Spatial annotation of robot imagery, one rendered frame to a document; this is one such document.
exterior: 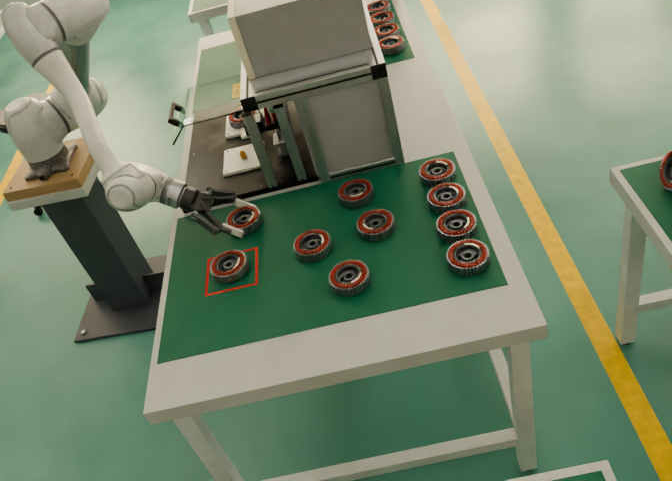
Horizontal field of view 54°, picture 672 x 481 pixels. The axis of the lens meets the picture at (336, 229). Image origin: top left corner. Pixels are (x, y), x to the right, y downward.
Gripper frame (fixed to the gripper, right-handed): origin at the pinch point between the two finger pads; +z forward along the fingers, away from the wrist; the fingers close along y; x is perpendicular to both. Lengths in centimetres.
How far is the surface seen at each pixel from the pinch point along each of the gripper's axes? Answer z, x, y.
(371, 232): 37.3, 22.8, 7.5
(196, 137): -33, -19, -48
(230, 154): -15.5, -7.9, -33.9
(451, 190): 56, 32, -12
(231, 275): 4.2, 2.9, 24.3
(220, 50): -49, -31, -122
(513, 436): 99, -9, 34
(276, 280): 16.9, 7.2, 23.6
